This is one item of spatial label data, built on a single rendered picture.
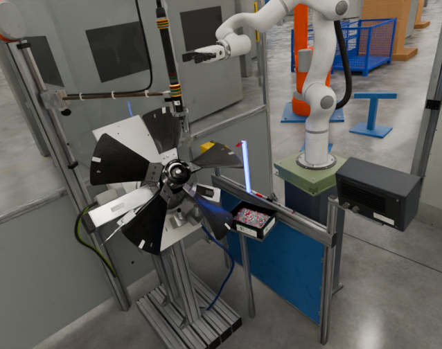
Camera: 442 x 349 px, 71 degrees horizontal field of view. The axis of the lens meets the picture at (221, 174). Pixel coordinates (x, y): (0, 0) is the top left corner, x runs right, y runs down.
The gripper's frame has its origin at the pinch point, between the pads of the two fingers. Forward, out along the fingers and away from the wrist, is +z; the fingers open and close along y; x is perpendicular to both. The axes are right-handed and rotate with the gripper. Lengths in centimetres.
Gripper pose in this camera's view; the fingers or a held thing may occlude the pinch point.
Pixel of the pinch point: (190, 58)
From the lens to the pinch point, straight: 137.1
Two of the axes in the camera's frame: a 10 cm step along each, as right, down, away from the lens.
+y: -6.4, -3.2, 7.0
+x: -1.2, -8.6, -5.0
